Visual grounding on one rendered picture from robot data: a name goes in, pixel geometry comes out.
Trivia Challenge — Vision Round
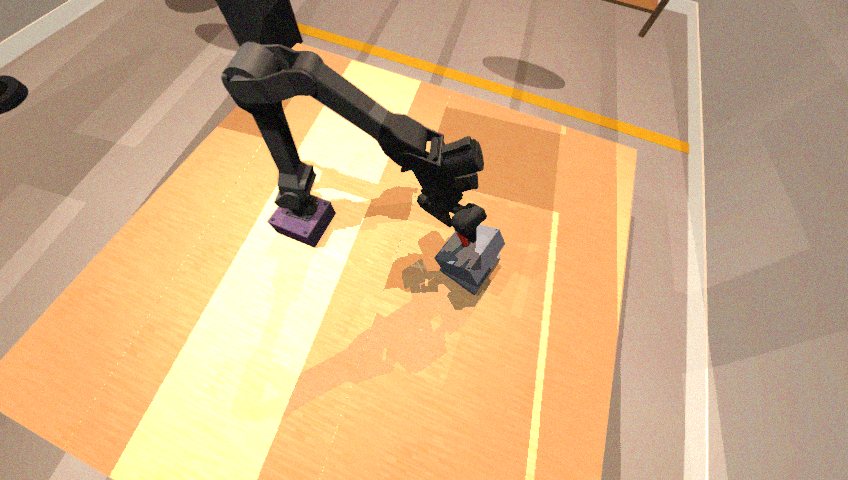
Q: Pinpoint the dark red peg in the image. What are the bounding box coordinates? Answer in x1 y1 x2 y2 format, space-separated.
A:
455 231 469 246

